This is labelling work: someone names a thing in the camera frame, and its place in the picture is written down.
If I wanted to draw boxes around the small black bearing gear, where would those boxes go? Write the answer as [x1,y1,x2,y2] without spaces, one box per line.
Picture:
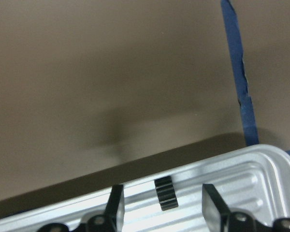
[154,176,178,211]

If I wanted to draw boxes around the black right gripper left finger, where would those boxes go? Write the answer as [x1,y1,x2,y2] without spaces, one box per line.
[104,185,125,232]

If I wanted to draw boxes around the silver metal tray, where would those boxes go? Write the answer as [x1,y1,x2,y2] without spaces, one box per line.
[0,145,290,232]

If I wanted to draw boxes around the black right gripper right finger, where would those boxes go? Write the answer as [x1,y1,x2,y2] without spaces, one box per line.
[202,184,231,232]

